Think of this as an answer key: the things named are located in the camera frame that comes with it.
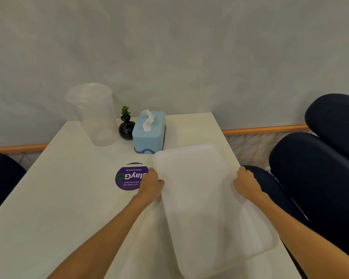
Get white tissue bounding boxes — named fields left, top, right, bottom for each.
left=142, top=110, right=155, bottom=132

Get person's right forearm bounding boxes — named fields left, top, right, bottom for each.
left=249, top=192, right=349, bottom=279

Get orange wooden wall rail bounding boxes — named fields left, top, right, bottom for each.
left=0, top=125, right=310, bottom=153

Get person's left forearm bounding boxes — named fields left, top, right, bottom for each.
left=47, top=194, right=153, bottom=279

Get round black vase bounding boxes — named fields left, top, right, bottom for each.
left=118, top=120, right=136, bottom=140

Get round purple sticker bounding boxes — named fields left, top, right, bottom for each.
left=115, top=163, right=149, bottom=190

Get translucent white plastic lid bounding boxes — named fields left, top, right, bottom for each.
left=153, top=143, right=280, bottom=279

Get blue tissue box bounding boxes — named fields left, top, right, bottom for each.
left=132, top=111, right=166, bottom=154

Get clear plastic container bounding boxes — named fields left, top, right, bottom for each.
left=64, top=82, right=118, bottom=147

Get person's right hand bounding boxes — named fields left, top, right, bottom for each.
left=233, top=166, right=263, bottom=204

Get person's left hand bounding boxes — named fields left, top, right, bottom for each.
left=137, top=167, right=165, bottom=204

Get dark blue chair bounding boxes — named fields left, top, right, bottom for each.
left=241, top=132, right=349, bottom=279
left=305, top=94, right=349, bottom=151
left=0, top=152, right=27, bottom=221

